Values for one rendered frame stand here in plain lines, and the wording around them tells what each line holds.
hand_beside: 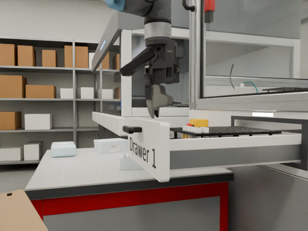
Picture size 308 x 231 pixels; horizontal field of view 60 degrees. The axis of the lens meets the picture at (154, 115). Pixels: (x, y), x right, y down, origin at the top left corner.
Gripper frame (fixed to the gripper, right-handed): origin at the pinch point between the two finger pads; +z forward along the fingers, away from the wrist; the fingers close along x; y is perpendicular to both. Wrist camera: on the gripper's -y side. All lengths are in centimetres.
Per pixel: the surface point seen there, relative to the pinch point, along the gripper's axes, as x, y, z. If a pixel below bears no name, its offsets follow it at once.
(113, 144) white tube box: 29.9, -28.3, 15.1
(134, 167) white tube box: 3.9, -7.8, 17.2
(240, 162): -14.8, 24.1, 9.5
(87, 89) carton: 300, -212, -21
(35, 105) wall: 286, -305, 3
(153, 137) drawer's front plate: -22.8, 7.9, 3.4
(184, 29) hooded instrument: 79, -7, -43
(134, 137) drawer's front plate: -9.3, -2.0, 5.6
